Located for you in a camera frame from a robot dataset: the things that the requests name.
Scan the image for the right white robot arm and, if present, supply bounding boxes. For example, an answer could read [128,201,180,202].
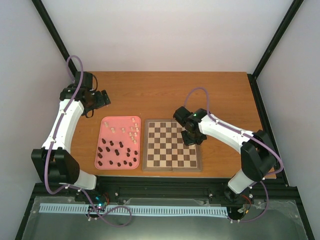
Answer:
[173,106,278,203]

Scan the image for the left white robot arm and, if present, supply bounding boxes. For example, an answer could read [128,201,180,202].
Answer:
[31,71,111,202]

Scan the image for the wooden chess board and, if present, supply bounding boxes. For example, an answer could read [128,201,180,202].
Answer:
[142,119,202,172]

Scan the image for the pink plastic tray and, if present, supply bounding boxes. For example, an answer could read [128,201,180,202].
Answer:
[94,116,142,170]

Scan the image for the transparent plastic sheet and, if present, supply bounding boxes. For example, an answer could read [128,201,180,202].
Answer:
[17,197,307,240]

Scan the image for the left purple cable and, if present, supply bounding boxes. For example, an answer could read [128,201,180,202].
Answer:
[44,54,133,228]

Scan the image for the black aluminium frame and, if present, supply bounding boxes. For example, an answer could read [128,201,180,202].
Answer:
[29,0,315,240]

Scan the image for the light blue cable duct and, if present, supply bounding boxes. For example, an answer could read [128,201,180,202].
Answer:
[38,203,228,218]

